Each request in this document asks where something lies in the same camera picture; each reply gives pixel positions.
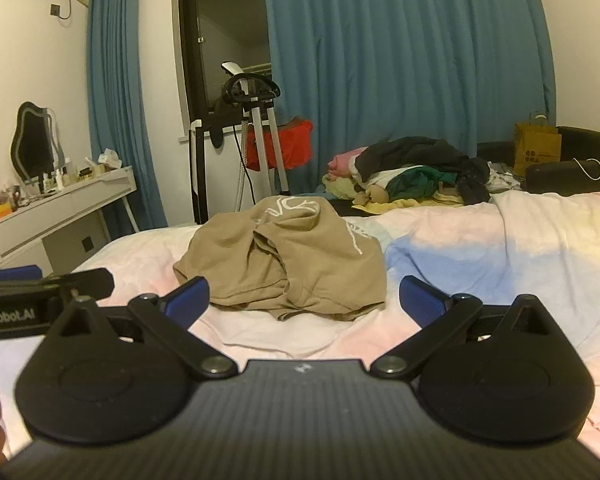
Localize yellow cloth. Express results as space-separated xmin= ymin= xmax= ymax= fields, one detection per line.
xmin=321 ymin=174 xmax=465 ymax=217

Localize brown paper bag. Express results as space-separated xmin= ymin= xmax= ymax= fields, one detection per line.
xmin=512 ymin=112 xmax=564 ymax=177

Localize narrow blue curtain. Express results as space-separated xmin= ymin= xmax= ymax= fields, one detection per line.
xmin=87 ymin=0 xmax=169 ymax=235

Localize black sofa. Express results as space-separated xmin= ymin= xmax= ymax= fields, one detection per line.
xmin=477 ymin=125 xmax=600 ymax=197

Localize pink garment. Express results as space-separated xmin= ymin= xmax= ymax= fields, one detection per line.
xmin=328 ymin=147 xmax=370 ymax=177

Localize wavy black-framed mirror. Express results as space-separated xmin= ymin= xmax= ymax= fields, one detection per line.
xmin=10 ymin=101 xmax=62 ymax=184

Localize patterned white cloth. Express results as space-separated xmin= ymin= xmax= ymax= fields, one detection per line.
xmin=486 ymin=160 xmax=527 ymax=192

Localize tan pants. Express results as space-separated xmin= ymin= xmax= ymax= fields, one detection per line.
xmin=172 ymin=195 xmax=387 ymax=322

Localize tissue box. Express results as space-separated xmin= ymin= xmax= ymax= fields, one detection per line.
xmin=96 ymin=148 xmax=125 ymax=171

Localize wall socket with cable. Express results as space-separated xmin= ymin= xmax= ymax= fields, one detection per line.
xmin=49 ymin=2 xmax=75 ymax=28

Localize dark window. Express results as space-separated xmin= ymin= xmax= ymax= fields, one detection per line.
xmin=177 ymin=0 xmax=275 ymax=144

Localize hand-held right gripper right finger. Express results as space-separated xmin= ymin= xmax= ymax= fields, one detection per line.
xmin=369 ymin=275 xmax=574 ymax=381

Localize white dressing desk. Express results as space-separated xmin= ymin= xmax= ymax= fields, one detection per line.
xmin=0 ymin=165 xmax=137 ymax=275

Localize white cord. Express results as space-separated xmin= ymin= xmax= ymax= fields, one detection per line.
xmin=573 ymin=157 xmax=600 ymax=181

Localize group of cosmetic bottles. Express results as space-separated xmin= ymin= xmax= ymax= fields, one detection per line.
xmin=39 ymin=157 xmax=90 ymax=194

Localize bed with pastel sheet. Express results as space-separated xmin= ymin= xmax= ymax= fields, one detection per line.
xmin=0 ymin=190 xmax=600 ymax=461

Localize green garment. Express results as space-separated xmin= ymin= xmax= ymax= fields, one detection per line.
xmin=387 ymin=166 xmax=460 ymax=200

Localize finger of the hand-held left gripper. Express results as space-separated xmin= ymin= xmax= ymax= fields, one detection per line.
xmin=0 ymin=265 xmax=44 ymax=284
xmin=40 ymin=268 xmax=116 ymax=303

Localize red bag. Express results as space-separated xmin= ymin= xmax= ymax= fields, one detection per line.
xmin=244 ymin=119 xmax=315 ymax=171

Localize treadmill exercise machine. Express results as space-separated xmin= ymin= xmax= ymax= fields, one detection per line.
xmin=219 ymin=61 xmax=292 ymax=212

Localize black garment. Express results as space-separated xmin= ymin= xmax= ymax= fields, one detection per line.
xmin=354 ymin=135 xmax=492 ymax=207

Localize wide blue curtain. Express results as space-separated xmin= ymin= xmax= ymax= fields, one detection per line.
xmin=261 ymin=0 xmax=557 ymax=197

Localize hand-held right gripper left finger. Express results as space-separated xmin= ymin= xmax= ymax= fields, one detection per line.
xmin=45 ymin=276 xmax=239 ymax=381

